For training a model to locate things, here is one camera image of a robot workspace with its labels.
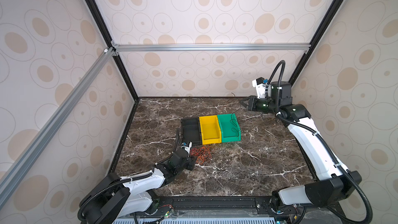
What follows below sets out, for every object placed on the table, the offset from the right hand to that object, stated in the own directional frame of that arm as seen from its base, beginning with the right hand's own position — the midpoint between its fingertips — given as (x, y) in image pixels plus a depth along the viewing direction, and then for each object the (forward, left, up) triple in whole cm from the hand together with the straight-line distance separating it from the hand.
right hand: (240, 100), depth 72 cm
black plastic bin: (+3, +25, -30) cm, 39 cm away
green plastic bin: (+2, +1, -26) cm, 26 cm away
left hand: (-14, +21, -29) cm, 38 cm away
